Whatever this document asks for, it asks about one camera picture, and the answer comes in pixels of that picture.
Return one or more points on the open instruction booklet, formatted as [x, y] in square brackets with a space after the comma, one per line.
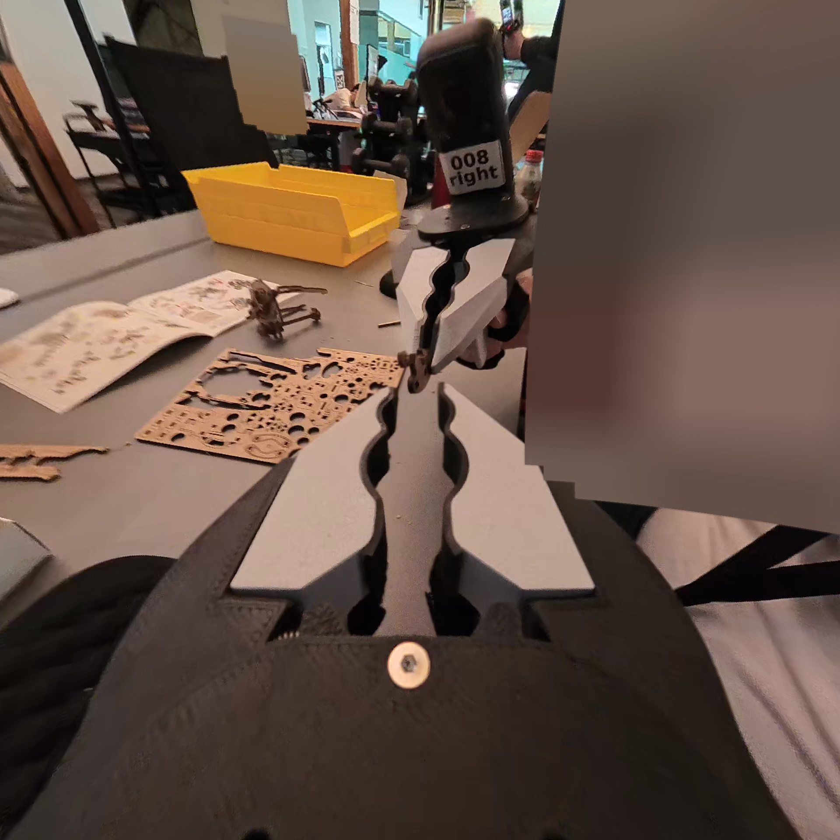
[85, 348]

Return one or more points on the short wooden sheet scrap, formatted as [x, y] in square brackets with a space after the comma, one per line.
[26, 472]

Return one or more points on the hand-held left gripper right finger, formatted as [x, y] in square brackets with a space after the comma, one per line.
[512, 518]

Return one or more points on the yellow plastic bin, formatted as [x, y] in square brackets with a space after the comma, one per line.
[289, 223]

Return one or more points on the partly built wooden model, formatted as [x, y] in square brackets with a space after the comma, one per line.
[266, 308]

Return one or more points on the red-capped plastic bottle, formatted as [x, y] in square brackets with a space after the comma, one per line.
[528, 180]

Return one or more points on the black dumbbell rack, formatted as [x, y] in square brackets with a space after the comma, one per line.
[387, 124]

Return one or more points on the flat grey board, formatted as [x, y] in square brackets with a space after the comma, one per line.
[19, 558]

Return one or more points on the person's torso in white shirt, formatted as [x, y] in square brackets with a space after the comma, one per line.
[774, 689]

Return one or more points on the long wooden sheet scrap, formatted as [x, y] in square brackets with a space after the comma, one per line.
[46, 451]

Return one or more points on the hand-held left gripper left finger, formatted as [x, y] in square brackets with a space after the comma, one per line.
[308, 518]

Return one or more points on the black metal cart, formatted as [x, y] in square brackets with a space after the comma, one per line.
[98, 144]

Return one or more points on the person's right hand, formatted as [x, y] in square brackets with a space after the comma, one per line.
[523, 284]

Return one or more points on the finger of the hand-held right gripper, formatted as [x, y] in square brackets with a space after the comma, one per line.
[479, 282]
[412, 295]

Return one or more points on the laser-cut wooden parts sheet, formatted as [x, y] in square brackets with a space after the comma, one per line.
[289, 400]

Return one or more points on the small wooden model part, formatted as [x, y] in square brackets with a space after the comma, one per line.
[415, 371]

